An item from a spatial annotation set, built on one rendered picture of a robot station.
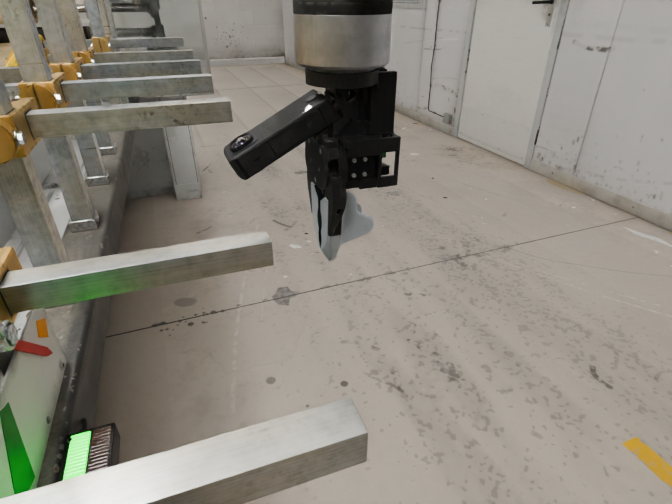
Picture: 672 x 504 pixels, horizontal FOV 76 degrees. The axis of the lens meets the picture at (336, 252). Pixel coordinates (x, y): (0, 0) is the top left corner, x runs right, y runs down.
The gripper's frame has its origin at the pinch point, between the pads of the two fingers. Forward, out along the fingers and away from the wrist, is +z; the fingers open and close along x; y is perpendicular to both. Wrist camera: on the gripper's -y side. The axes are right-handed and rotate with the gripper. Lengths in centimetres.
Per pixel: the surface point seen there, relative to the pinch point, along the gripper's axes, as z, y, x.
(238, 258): -1.9, -10.1, -1.5
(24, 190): -4.9, -33.3, 19.2
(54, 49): -17, -35, 69
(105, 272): -3.0, -22.8, -1.5
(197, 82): -12, -9, 49
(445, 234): 83, 111, 130
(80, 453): 12.6, -28.2, -8.6
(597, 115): 35, 226, 156
